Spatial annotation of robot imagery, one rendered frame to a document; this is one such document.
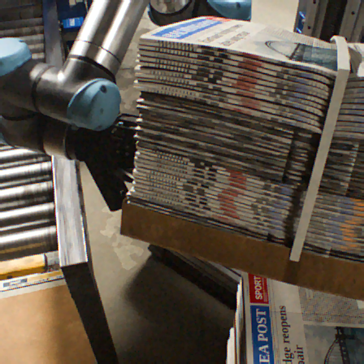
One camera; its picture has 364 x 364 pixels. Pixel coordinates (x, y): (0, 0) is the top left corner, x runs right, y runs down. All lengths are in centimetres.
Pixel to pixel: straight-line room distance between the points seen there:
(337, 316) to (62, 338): 112
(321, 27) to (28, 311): 136
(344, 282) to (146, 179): 23
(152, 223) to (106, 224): 143
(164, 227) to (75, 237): 40
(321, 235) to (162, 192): 17
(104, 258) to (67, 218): 92
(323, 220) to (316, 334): 32
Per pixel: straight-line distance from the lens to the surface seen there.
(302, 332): 72
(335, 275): 46
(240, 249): 46
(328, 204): 43
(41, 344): 166
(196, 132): 41
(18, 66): 69
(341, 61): 41
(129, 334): 162
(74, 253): 83
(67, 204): 91
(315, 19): 110
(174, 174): 44
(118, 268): 176
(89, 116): 61
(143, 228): 48
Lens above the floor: 146
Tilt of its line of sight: 46 degrees down
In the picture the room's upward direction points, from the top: straight up
